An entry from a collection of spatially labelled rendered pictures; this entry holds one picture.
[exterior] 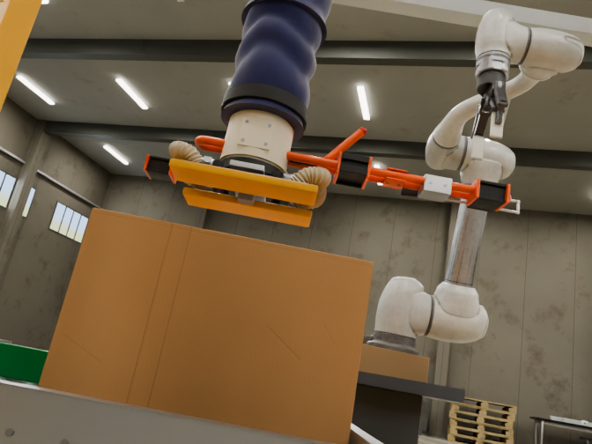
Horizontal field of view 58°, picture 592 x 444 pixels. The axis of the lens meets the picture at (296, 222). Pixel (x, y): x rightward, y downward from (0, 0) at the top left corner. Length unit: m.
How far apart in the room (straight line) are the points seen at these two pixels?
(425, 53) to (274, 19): 7.83
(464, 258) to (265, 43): 1.08
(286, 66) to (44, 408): 0.92
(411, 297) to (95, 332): 1.20
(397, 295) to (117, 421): 1.25
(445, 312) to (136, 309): 1.21
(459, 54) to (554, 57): 7.56
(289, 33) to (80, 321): 0.84
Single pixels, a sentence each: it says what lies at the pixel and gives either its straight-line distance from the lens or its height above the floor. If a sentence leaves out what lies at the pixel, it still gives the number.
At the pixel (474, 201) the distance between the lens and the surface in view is 1.41.
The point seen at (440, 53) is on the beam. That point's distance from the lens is 9.21.
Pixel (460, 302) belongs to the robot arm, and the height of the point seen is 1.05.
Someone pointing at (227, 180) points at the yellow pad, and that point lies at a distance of 1.22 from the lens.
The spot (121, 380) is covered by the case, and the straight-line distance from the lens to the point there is 1.11.
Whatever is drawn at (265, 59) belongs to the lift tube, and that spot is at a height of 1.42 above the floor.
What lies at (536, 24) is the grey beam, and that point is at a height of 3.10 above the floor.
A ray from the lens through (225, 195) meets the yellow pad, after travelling 1.38.
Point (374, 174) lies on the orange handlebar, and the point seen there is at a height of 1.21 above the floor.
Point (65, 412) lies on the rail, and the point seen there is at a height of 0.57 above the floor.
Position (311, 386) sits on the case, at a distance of 1.09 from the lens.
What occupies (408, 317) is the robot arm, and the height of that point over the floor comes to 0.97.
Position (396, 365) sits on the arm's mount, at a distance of 1.88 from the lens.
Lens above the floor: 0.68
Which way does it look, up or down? 16 degrees up
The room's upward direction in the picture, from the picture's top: 11 degrees clockwise
